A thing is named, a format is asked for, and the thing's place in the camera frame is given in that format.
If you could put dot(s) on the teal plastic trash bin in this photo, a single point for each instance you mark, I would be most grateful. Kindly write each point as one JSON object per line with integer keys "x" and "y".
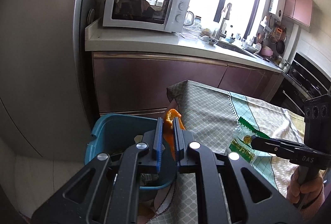
{"x": 113, "y": 133}

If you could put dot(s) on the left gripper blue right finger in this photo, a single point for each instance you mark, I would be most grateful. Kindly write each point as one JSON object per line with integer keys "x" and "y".
{"x": 208, "y": 167}

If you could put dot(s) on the chrome kitchen faucet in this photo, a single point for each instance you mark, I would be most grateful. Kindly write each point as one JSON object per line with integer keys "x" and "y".
{"x": 223, "y": 21}

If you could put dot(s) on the white water heater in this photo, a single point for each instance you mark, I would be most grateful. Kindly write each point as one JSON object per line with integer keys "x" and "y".
{"x": 276, "y": 9}

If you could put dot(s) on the orange peel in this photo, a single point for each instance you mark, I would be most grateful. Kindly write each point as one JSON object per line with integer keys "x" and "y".
{"x": 168, "y": 128}

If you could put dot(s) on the white microwave oven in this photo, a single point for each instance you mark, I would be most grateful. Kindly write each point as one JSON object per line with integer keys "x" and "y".
{"x": 159, "y": 15}

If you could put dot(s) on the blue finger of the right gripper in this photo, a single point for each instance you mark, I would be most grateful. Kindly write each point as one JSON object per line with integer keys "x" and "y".
{"x": 281, "y": 148}

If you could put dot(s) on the pink bowl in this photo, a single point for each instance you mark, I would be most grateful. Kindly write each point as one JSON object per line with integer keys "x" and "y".
{"x": 266, "y": 51}

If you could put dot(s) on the black frying pan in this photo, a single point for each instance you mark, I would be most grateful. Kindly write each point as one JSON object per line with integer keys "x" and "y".
{"x": 280, "y": 45}

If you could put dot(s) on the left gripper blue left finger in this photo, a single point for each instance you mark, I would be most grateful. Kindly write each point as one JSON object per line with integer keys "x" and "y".
{"x": 142, "y": 158}

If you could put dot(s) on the maroon base cabinet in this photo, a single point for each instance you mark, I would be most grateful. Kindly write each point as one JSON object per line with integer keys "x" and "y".
{"x": 136, "y": 84}

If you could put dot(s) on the right hand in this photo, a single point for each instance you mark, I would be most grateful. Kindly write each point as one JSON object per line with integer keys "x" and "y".
{"x": 304, "y": 193}

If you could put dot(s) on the green snack wrapper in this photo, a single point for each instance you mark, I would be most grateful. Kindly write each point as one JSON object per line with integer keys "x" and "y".
{"x": 242, "y": 139}

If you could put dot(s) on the black oven stove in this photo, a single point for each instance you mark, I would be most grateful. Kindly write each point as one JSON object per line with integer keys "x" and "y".
{"x": 304, "y": 80}

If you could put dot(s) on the beige kitchen countertop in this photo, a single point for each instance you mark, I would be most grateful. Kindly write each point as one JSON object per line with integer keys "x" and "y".
{"x": 107, "y": 39}

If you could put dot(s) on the silver refrigerator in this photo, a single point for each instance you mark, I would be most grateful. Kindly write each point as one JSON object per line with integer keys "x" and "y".
{"x": 48, "y": 102}

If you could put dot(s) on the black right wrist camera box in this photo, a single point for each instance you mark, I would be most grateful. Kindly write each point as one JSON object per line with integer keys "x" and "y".
{"x": 318, "y": 123}

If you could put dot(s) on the green patterned tablecloth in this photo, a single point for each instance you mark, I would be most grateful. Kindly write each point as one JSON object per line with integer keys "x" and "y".
{"x": 211, "y": 115}

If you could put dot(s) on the pink wall cabinet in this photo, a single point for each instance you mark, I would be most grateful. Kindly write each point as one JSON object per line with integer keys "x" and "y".
{"x": 299, "y": 11}

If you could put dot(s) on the glass electric kettle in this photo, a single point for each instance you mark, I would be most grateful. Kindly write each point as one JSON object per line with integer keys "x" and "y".
{"x": 189, "y": 19}

